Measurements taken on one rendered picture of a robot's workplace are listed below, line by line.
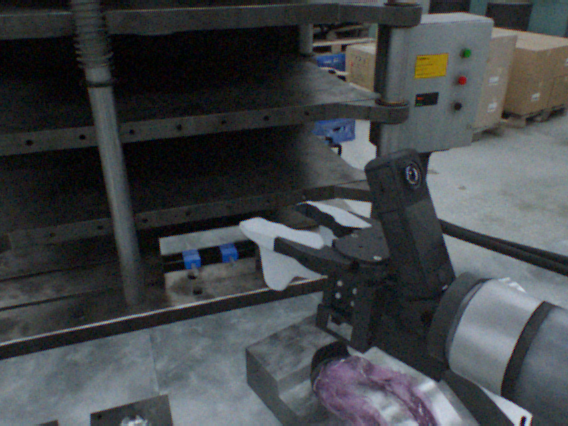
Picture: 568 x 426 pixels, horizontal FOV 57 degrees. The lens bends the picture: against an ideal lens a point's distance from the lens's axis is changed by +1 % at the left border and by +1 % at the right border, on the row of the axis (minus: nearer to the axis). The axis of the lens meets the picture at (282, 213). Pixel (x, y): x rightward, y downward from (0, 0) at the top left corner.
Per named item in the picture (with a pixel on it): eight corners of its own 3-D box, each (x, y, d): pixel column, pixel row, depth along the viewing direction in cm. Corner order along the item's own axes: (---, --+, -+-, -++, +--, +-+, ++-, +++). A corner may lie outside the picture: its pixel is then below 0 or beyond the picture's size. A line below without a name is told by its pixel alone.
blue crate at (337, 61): (359, 74, 653) (360, 58, 643) (325, 80, 629) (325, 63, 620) (341, 68, 681) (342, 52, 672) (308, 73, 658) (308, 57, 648)
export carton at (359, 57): (403, 87, 598) (408, 51, 579) (370, 91, 582) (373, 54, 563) (373, 75, 649) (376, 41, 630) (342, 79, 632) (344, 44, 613)
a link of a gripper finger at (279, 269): (222, 280, 48) (314, 310, 45) (225, 222, 46) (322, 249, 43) (238, 267, 51) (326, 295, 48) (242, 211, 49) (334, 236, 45)
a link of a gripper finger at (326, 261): (265, 258, 44) (365, 288, 41) (266, 242, 43) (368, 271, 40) (288, 238, 48) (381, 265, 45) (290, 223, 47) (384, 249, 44)
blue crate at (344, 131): (358, 141, 484) (359, 118, 473) (319, 149, 465) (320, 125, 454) (321, 122, 530) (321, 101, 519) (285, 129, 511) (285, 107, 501)
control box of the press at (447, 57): (433, 386, 221) (503, 20, 151) (368, 405, 212) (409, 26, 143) (405, 351, 239) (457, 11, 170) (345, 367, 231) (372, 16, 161)
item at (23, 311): (402, 276, 167) (405, 257, 163) (-58, 375, 130) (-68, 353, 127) (307, 175, 237) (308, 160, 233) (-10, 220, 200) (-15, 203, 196)
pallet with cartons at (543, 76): (568, 115, 549) (588, 41, 514) (518, 129, 510) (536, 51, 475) (474, 90, 639) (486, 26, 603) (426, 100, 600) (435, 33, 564)
